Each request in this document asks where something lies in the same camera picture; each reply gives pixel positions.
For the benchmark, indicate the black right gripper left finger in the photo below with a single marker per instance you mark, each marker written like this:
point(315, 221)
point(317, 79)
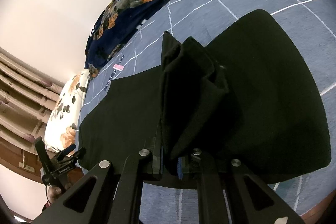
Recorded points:
point(118, 187)

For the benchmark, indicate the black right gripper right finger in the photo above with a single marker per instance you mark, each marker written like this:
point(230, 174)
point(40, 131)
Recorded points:
point(232, 196)

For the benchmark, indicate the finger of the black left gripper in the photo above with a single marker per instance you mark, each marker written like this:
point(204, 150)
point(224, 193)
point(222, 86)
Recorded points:
point(47, 165)

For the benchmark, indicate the black pants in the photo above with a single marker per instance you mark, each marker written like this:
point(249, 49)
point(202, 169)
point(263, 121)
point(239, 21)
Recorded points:
point(248, 96)

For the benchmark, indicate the person's left hand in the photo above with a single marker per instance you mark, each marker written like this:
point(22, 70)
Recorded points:
point(53, 192)

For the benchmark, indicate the white floral pillow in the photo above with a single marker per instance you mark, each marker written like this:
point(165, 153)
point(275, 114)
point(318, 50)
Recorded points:
point(62, 124)

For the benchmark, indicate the brown wooden headboard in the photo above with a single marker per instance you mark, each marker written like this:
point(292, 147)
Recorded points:
point(27, 101)

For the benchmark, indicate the blue checked bedsheet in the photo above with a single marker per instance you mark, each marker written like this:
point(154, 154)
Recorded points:
point(309, 23)

